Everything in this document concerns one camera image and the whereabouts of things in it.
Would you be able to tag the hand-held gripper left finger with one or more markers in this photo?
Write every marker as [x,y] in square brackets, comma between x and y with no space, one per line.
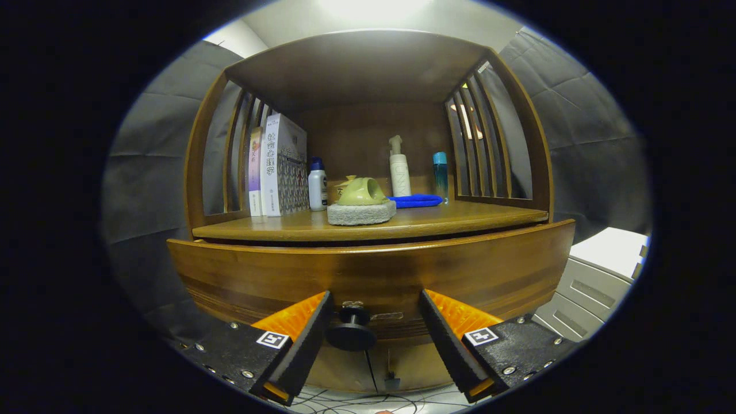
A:
[299,345]

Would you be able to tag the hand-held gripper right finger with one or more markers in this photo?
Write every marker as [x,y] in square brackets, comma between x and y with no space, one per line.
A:
[451,348]

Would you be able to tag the wooden drawer with black knob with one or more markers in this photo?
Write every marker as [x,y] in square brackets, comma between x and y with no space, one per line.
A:
[374,270]

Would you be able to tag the wooden cabinet door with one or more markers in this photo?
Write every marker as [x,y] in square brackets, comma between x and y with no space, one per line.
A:
[414,362]
[345,368]

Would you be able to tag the wooden countertop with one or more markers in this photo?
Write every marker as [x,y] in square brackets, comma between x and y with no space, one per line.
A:
[448,217]

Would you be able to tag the white grey drawer unit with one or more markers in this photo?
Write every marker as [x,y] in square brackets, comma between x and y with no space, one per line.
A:
[598,287]

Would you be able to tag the brown wooden cabinet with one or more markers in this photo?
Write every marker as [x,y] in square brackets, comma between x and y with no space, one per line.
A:
[356,63]

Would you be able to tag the blue folded cloth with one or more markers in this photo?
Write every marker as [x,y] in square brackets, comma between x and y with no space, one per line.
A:
[420,200]

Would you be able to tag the white bottle with blue cap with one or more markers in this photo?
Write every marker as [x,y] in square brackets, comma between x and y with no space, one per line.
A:
[317,190]

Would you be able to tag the yellow lidded teacup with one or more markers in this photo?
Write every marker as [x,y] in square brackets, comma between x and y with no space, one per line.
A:
[339,188]

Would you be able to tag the clear blue bottle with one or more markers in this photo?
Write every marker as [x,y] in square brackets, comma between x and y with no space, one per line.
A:
[440,178]

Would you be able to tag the thin purple book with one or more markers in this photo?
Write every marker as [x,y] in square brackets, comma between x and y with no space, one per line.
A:
[255,172]

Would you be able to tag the thick white book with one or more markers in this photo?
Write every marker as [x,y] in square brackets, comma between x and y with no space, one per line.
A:
[284,167]

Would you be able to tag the white pump bottle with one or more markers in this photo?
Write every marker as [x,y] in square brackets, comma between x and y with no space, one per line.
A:
[400,172]

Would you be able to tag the ceiling light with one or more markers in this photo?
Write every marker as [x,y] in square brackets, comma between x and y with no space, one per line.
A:
[374,8]

